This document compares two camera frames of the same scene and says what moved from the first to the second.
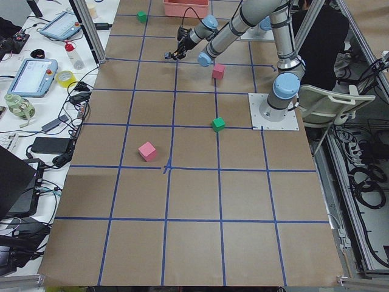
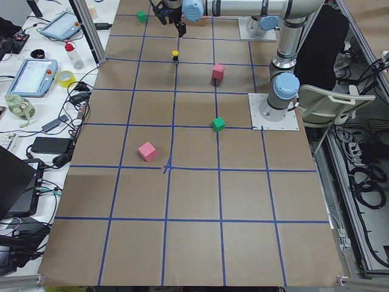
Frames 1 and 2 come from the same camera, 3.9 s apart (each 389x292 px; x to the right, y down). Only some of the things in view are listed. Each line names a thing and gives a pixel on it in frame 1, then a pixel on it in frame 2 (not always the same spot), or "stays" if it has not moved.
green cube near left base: x=218 y=124 stays
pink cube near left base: x=218 y=71 stays
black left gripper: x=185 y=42 -> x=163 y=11
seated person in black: x=327 y=36 stays
